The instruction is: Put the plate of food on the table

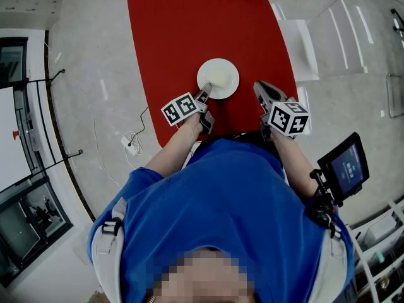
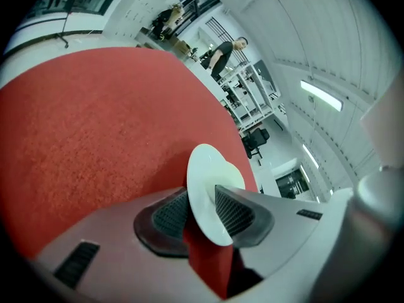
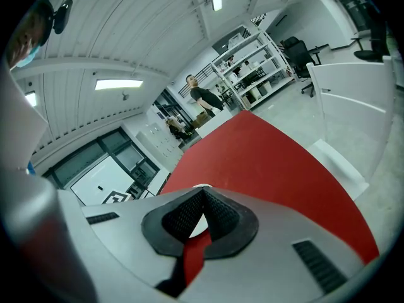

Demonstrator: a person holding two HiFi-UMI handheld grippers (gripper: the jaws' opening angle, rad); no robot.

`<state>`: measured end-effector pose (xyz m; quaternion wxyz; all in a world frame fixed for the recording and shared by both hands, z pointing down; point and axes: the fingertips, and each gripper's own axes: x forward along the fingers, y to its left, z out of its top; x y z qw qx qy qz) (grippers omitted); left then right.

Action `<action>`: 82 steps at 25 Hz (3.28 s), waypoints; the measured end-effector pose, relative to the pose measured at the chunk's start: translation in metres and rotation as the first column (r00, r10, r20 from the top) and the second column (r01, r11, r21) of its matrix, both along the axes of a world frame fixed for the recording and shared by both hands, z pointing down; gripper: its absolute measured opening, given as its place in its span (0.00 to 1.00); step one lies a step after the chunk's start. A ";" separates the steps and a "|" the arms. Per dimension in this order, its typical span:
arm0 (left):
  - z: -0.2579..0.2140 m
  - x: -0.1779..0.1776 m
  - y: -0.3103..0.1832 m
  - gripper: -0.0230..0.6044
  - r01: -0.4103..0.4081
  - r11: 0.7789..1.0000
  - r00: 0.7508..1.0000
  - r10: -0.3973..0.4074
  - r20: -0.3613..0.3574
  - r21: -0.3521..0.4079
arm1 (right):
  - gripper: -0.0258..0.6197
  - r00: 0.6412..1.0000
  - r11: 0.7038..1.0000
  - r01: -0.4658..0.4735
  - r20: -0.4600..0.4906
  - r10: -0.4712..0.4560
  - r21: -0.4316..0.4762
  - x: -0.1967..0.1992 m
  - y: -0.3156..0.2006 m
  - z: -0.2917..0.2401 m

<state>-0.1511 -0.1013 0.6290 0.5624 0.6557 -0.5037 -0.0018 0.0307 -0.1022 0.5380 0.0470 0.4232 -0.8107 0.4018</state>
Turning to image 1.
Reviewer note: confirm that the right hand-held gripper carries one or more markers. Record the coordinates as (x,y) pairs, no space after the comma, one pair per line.
(288,118)

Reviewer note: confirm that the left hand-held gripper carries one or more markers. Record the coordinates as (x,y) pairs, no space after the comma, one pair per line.
(180,109)

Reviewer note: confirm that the white round plate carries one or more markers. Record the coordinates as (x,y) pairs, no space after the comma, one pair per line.
(232,88)

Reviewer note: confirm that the person's left forearm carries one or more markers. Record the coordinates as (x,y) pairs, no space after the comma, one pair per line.
(176,153)

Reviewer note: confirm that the person's right forearm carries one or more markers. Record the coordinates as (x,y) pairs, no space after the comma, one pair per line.
(295,166)

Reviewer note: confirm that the red tablecloth table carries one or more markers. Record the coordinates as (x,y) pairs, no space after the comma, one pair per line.
(195,24)

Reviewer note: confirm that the black trousers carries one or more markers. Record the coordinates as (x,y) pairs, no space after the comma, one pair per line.
(259,139)

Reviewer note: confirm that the clear chair white seat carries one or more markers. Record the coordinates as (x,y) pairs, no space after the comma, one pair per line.
(300,49)

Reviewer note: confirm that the white power strip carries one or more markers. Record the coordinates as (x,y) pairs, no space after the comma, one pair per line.
(131,145)

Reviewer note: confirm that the black handheld screen device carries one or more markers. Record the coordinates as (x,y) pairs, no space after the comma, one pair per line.
(345,167)

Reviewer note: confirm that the blue shirt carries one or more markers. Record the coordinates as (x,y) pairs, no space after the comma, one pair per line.
(221,200)

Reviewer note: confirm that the clear acrylic chair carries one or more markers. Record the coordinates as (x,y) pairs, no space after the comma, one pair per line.
(396,96)

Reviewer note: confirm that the black metal railing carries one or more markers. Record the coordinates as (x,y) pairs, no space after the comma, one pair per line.
(41,106)

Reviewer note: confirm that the small red item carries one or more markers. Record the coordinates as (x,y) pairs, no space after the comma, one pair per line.
(16,135)

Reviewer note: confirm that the white shelf rack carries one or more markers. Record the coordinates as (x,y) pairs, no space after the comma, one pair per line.
(366,264)

